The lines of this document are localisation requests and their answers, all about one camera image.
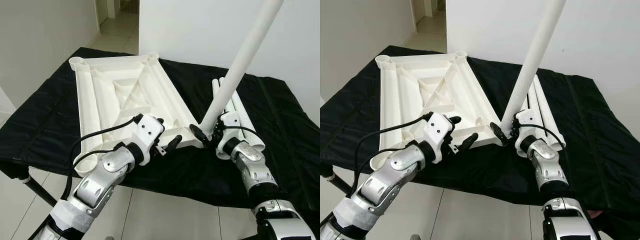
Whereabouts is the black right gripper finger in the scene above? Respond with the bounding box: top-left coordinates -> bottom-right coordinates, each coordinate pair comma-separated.
189,123 -> 210,148
488,122 -> 507,147

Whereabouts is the white plastic table leg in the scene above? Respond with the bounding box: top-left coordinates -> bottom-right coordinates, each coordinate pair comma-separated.
199,0 -> 286,132
218,76 -> 246,131
534,75 -> 566,150
530,75 -> 556,146
522,95 -> 538,116
500,0 -> 568,132
227,89 -> 266,151
212,78 -> 232,117

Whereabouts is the white plastic table top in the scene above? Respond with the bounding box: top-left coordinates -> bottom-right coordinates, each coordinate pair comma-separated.
375,50 -> 507,171
68,52 -> 212,179

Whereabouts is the black cloth table cover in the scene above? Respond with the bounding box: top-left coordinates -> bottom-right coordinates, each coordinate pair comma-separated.
320,45 -> 640,240
0,46 -> 321,236

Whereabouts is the black metal table leg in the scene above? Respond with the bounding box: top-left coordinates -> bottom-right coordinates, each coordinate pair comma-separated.
327,172 -> 356,196
22,177 -> 58,208

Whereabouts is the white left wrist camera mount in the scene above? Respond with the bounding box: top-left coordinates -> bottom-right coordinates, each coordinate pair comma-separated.
131,114 -> 166,166
422,112 -> 456,163

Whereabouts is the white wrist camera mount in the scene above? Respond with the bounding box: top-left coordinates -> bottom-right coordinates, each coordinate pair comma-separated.
217,112 -> 242,152
131,114 -> 166,166
422,112 -> 456,163
514,109 -> 538,151

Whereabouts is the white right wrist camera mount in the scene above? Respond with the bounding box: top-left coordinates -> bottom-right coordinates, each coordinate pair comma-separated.
514,109 -> 538,151
217,112 -> 242,152

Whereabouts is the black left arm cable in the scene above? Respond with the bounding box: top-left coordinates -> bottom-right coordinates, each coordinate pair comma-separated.
61,114 -> 143,201
348,112 -> 433,198

